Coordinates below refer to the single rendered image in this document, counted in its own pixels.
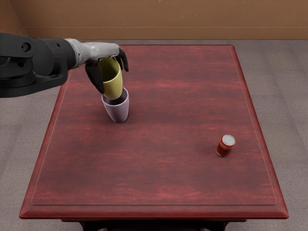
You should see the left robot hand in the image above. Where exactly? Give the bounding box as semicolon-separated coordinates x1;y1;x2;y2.
64;38;129;95

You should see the yellow-green cup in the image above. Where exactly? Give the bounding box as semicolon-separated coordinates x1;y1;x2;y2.
98;57;123;100

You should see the pale lilac cup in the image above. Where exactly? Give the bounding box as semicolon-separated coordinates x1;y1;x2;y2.
101;87;129;124

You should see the red can with silver lid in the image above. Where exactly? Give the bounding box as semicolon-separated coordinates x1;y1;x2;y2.
215;134;236;158

